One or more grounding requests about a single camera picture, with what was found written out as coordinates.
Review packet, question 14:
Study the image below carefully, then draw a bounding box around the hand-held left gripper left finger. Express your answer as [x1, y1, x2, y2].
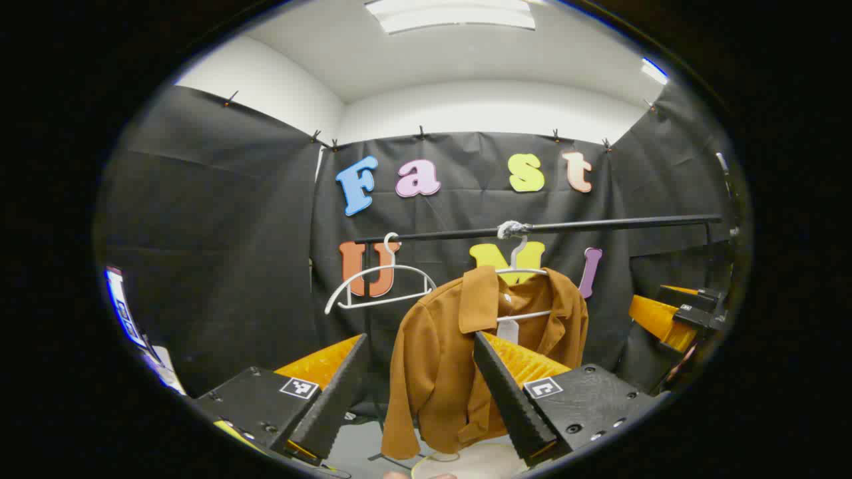
[193, 333, 369, 466]

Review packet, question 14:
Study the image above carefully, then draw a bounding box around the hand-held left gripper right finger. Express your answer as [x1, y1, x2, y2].
[473, 331, 668, 468]

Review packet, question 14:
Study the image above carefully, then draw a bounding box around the white laundry hamper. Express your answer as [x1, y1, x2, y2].
[411, 443, 528, 479]

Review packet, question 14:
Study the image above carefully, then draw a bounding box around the brown jacket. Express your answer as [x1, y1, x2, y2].
[381, 265, 590, 461]

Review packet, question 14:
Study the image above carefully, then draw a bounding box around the white clothes hanger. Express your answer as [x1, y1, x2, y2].
[324, 232, 438, 315]
[494, 234, 554, 324]

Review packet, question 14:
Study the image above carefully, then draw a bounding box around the white panel with blue edge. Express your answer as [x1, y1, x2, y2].
[105, 266, 187, 397]

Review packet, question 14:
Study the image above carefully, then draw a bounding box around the large ceiling light panel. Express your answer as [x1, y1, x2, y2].
[364, 0, 537, 35]

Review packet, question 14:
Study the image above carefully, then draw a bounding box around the black clothes rail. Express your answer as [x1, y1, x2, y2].
[353, 214, 733, 463]

